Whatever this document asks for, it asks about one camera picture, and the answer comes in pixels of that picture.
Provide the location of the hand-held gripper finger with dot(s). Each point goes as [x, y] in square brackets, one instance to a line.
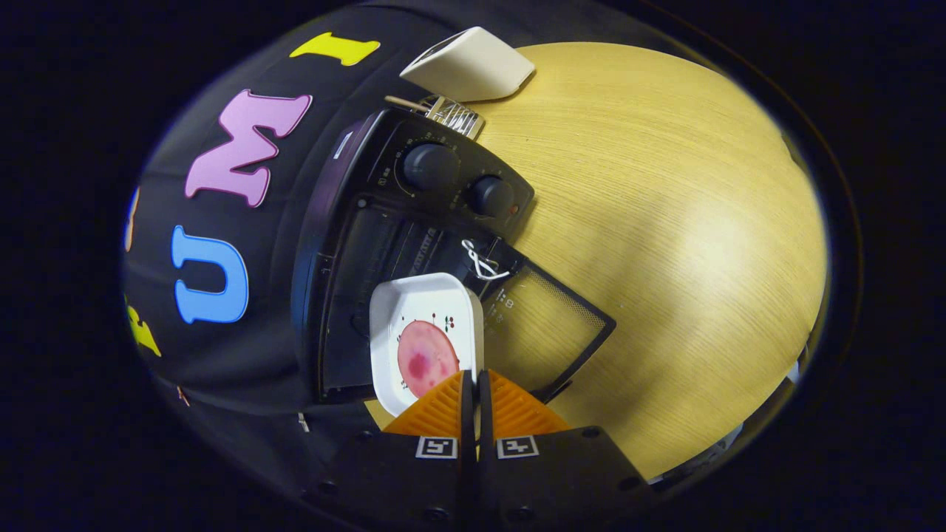
[485, 421]
[467, 421]

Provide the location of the pink ham slice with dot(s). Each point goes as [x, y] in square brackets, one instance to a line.
[425, 358]

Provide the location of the white square plate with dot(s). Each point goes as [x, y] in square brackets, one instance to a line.
[421, 299]

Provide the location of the black toaster oven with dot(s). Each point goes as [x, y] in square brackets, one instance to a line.
[429, 166]

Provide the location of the white toaster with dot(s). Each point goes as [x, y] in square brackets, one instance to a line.
[473, 70]

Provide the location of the silver cloth clip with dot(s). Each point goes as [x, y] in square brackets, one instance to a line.
[303, 423]

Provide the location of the wooden stick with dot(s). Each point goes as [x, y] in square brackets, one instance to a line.
[405, 103]

